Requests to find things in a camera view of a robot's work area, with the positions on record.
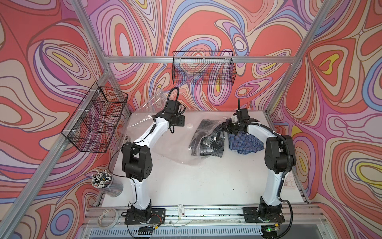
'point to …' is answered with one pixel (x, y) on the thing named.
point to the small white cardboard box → (180, 210)
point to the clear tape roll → (114, 222)
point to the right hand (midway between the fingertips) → (222, 131)
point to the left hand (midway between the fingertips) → (182, 120)
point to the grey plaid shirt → (209, 138)
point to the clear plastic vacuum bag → (188, 145)
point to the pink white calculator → (289, 182)
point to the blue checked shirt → (244, 143)
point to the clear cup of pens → (104, 180)
